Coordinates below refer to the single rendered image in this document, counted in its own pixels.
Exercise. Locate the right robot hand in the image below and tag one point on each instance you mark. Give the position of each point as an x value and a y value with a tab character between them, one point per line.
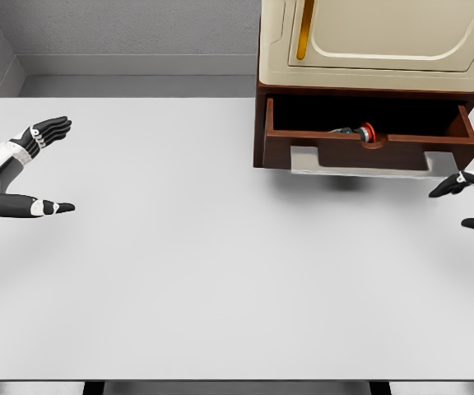
471	177

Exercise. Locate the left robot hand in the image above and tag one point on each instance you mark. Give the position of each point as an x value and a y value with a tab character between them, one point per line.
2	168

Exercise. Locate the brown wooden drawer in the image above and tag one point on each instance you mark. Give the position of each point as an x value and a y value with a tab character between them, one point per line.
368	150

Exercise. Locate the cream cabinet with brown base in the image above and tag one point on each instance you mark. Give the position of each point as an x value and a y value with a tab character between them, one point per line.
368	45

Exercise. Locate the red and grey switch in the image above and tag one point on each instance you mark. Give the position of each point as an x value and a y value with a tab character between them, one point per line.
360	131

